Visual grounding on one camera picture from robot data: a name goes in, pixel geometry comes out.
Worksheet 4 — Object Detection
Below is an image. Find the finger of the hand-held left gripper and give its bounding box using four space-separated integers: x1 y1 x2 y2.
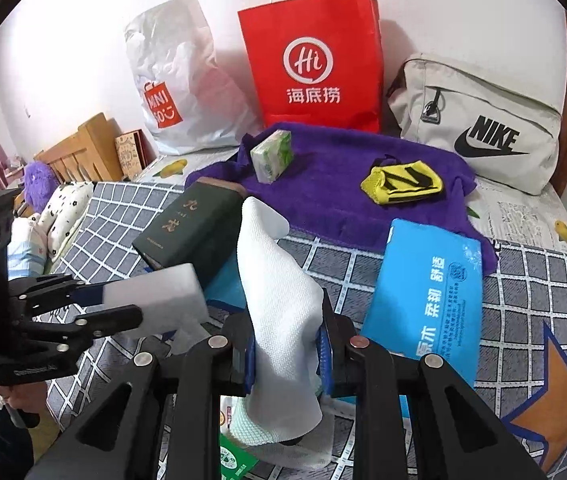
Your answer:
9 274 109 311
13 305 144 357

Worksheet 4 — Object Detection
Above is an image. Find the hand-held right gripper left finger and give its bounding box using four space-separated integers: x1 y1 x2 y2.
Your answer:
26 312 259 480

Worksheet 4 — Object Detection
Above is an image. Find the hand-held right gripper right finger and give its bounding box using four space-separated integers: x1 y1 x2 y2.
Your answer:
316 287 547 480

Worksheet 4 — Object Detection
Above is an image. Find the white foam block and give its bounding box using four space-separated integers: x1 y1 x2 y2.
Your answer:
98 262 210 341

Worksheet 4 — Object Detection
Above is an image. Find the white textured cloth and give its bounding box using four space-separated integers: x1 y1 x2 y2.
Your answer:
228 196 327 448

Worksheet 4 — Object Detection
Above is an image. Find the green packet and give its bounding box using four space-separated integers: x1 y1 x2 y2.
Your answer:
219 400 255 480

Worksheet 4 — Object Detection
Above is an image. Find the blue tissue pack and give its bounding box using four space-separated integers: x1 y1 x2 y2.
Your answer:
361 218 484 391

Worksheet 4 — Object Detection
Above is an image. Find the beige shoulder bag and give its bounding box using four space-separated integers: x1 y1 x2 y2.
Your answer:
387 52 563 196

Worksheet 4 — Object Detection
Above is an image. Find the person's left hand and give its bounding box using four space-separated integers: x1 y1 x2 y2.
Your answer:
0 382 46 428

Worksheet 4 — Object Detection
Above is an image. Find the light blue patterned cloth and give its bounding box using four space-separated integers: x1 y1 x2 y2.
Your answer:
7 220 48 281

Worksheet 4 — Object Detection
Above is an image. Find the white polka dot pillow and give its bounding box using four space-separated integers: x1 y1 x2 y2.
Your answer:
38 181 95 261

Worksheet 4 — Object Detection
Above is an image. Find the purple plush toy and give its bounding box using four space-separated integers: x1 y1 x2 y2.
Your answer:
23 161 59 211

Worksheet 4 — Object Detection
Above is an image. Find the dark green box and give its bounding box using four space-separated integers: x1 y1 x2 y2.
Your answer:
132 178 246 291

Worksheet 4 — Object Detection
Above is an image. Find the wooden headboard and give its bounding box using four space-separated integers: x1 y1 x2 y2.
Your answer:
33 112 126 186

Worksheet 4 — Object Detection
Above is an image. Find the brown patterned box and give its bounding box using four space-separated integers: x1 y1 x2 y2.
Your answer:
114 129 159 181

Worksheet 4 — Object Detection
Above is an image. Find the purple towel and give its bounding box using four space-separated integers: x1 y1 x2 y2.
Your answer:
184 122 499 276

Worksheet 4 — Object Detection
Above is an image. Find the yellow and black sock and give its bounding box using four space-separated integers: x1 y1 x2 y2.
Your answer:
361 156 447 207

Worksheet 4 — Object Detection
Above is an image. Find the small green tissue pack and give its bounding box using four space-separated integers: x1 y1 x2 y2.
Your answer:
250 130 295 184

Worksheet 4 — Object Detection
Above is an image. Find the grey plaid blanket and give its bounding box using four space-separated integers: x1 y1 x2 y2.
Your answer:
38 180 567 480

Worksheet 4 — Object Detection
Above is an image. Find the white plastic bag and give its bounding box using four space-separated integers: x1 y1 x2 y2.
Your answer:
124 0 264 156

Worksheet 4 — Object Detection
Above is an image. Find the red paper bag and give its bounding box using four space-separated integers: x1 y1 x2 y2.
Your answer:
237 0 385 134

